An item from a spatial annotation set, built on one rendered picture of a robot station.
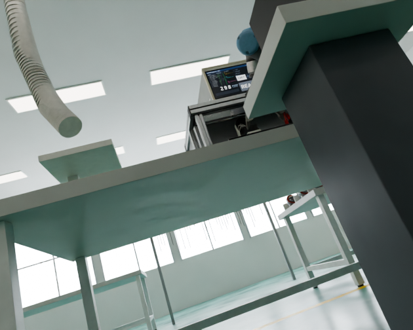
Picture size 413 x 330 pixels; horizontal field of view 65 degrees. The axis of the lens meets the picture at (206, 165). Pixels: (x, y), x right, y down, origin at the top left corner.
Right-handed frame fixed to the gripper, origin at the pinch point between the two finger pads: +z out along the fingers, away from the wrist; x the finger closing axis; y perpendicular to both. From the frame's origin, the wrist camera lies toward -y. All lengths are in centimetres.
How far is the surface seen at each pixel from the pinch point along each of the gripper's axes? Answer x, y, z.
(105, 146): -64, -60, 0
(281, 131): -3.3, 19.5, -0.1
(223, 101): -4.8, -30.7, -10.8
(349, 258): 77, -68, 121
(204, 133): -18.9, -22.2, 0.7
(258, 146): -12.7, 21.1, 2.4
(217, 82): -3.1, -39.8, -19.5
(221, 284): 58, -509, 408
